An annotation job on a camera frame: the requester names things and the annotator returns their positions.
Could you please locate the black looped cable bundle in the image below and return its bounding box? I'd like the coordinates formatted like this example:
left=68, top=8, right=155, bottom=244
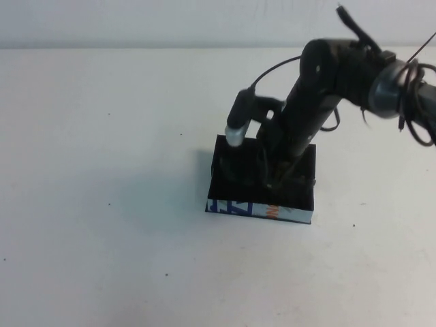
left=394, top=57, right=436, bottom=148

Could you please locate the black glasses case printed front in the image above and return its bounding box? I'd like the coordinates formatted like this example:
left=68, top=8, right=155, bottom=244
left=205, top=134, right=318, bottom=225

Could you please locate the thin black camera cable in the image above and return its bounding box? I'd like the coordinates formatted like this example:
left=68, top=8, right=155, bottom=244
left=249, top=56, right=302, bottom=95

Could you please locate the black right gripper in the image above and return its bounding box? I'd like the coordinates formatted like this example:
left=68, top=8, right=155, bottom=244
left=258, top=98, right=334, bottom=190

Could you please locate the small black cable loop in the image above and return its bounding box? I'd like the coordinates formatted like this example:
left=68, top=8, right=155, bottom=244
left=320, top=108, right=341, bottom=132

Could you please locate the thin straight black wire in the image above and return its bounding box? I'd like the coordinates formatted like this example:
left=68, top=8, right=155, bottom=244
left=408, top=29, right=436, bottom=64

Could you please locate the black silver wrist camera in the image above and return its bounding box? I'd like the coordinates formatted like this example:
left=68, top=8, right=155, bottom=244
left=225, top=89, right=285, bottom=148

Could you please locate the thick black cable with plug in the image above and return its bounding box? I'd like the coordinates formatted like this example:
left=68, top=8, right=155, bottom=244
left=335, top=1, right=384, bottom=54

